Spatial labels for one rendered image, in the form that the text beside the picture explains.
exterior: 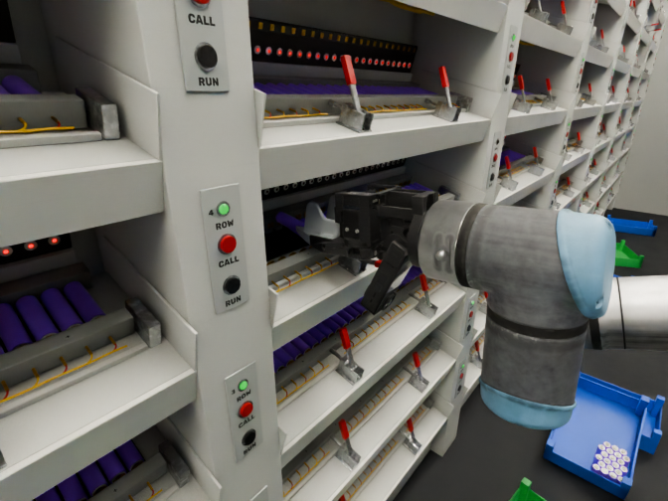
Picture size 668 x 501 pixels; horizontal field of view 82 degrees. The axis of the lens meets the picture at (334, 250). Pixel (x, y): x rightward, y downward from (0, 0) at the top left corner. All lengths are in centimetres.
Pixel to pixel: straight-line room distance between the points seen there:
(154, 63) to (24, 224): 14
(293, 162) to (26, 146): 22
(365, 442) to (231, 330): 51
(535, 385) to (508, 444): 102
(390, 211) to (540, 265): 17
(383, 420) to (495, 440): 61
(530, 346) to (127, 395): 36
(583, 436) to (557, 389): 107
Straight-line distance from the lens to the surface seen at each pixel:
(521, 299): 39
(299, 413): 62
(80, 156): 34
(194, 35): 35
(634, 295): 54
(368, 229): 45
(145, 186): 34
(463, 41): 93
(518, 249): 38
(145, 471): 56
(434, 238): 40
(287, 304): 49
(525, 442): 146
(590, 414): 155
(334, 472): 81
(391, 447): 110
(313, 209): 52
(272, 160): 40
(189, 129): 34
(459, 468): 133
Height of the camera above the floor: 100
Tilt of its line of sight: 22 degrees down
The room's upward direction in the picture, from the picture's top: straight up
